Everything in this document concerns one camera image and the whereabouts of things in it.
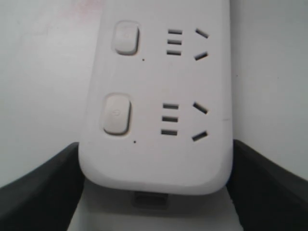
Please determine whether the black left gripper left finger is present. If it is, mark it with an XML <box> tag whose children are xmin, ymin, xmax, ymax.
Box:
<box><xmin>0</xmin><ymin>142</ymin><xmax>84</xmax><ymax>231</ymax></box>

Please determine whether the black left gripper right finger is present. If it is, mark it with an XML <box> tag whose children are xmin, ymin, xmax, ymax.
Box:
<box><xmin>227</xmin><ymin>140</ymin><xmax>308</xmax><ymax>231</ymax></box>

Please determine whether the white five-socket power strip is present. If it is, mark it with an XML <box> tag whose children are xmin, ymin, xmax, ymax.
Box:
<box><xmin>79</xmin><ymin>0</ymin><xmax>233</xmax><ymax>209</ymax></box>

